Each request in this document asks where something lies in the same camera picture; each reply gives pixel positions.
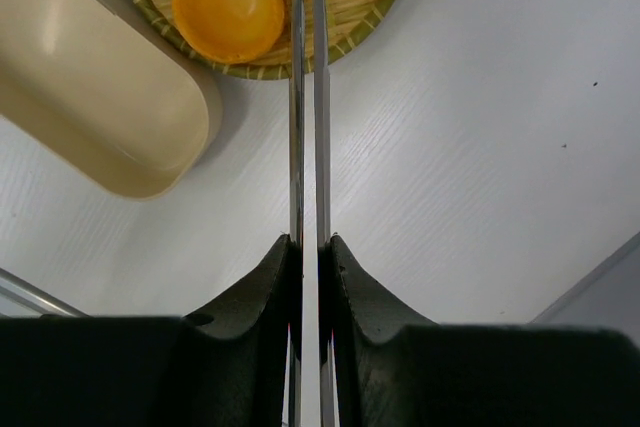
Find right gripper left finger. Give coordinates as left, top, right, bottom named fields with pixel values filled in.
left=1, top=235, right=298, bottom=426

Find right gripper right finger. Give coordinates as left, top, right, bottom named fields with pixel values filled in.
left=319, top=236, right=639, bottom=426

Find yellow egg yolk food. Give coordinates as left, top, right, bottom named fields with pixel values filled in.
left=172, top=0, right=285, bottom=64

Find aluminium front rail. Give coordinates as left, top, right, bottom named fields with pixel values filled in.
left=1, top=269, right=87, bottom=317

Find beige lunch box container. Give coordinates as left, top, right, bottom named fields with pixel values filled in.
left=1, top=0, right=223, bottom=200

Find round woven bamboo tray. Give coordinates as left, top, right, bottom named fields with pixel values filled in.
left=133, top=0, right=396, bottom=81

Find right aluminium frame post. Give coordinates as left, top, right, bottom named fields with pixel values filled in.
left=533, top=235, right=639, bottom=339

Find metal food tongs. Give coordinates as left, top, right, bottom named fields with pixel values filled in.
left=288, top=0, right=339, bottom=426

